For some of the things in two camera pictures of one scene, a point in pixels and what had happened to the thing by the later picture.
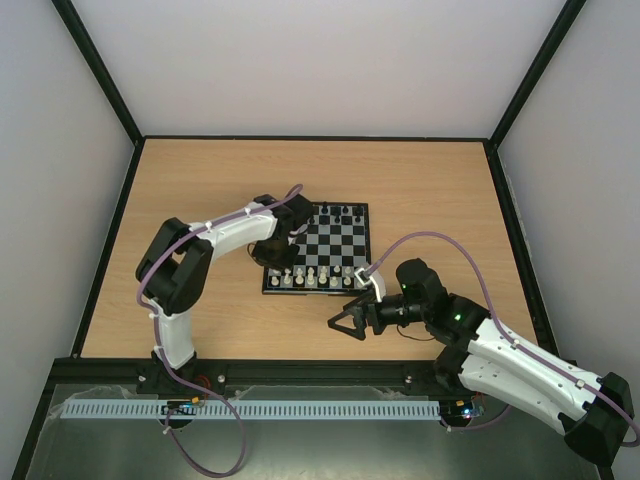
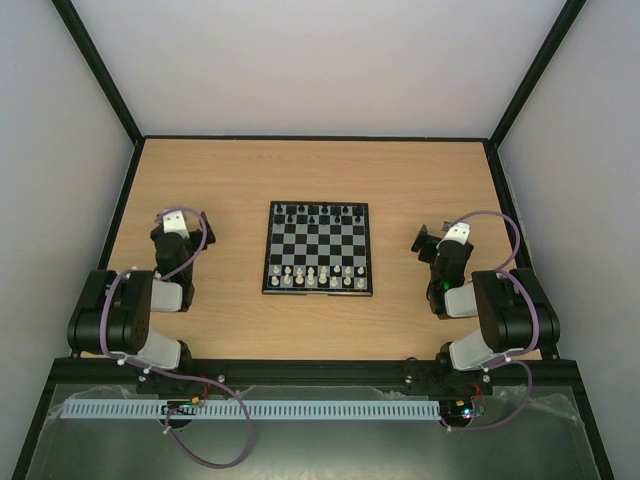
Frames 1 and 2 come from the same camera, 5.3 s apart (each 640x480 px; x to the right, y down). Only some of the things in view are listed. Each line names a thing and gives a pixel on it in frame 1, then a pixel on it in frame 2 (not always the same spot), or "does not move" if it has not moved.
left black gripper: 259,253 -> 210,235
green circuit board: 473,412 does not move
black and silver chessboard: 333,247 does not move
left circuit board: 181,406 does not move
